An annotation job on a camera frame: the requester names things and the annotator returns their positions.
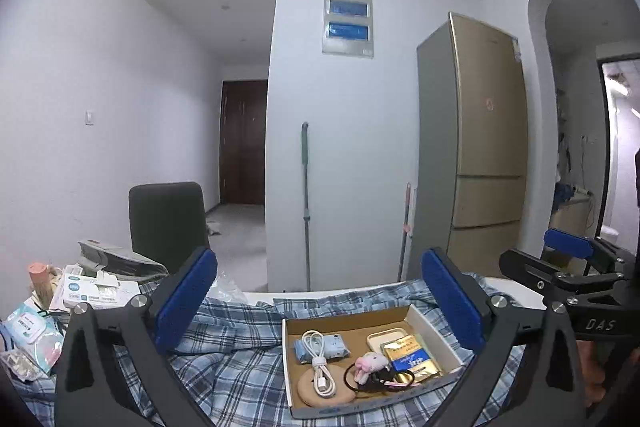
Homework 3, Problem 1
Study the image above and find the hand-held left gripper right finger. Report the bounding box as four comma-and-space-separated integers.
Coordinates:
420, 248, 586, 427

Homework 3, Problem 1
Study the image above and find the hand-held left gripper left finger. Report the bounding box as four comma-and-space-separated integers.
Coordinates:
54, 247, 218, 427

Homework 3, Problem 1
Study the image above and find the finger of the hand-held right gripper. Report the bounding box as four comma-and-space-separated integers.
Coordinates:
544, 228, 640, 269
499, 249, 603, 305

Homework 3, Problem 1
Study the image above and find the gold and blue packet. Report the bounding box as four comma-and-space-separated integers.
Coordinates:
381, 334, 443, 383

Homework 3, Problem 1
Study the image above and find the pale gold metal tin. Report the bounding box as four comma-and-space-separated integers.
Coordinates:
366, 328, 408, 353

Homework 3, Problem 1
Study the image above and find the pink plush bunny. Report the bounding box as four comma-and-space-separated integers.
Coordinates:
354, 351, 392, 383

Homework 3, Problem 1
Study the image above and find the shallow cardboard box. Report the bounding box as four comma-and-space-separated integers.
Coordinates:
281, 304, 466, 419

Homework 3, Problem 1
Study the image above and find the black hair tie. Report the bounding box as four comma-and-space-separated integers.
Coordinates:
345, 367, 417, 393

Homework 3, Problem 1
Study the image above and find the light blue tissue pack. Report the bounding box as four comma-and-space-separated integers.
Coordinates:
292, 334, 351, 365

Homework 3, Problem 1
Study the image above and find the white charging cable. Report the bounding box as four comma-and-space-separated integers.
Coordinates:
301, 330, 337, 398

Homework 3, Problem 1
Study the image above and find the round cork coaster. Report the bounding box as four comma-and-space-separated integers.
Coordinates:
296, 364, 357, 408

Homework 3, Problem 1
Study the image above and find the person's right hand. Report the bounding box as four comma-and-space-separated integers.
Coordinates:
575, 339, 640, 409

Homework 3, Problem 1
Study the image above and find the clear plastic bag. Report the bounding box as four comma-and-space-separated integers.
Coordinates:
207, 269, 249, 306

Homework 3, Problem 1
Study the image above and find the blue plaid cloth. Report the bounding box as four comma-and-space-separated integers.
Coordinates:
10, 279, 551, 427

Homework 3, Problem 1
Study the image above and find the grey plastic pouch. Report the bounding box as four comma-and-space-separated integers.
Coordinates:
77, 239, 168, 281

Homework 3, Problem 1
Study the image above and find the dark grey chair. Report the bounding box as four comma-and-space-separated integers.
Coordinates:
128, 182, 207, 275

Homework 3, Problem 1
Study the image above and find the beige refrigerator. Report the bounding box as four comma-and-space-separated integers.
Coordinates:
416, 12, 530, 280

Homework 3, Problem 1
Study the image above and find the brown pink cup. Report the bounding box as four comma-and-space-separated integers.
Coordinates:
27, 262, 57, 308

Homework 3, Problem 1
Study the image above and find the wet wipes pack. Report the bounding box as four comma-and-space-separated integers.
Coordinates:
0, 299, 66, 375

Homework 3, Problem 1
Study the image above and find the small clear packet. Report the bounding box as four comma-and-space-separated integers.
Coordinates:
0, 349, 47, 383

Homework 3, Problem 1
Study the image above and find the dark brown door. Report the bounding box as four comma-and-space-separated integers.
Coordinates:
220, 79, 268, 206

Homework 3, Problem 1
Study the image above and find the grey electrical panel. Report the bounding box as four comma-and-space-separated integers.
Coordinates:
321, 0, 375, 56

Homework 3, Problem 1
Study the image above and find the red handled broom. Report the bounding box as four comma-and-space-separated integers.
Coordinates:
398, 183, 416, 283

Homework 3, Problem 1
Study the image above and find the green handled mop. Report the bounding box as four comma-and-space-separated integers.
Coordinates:
300, 122, 312, 291

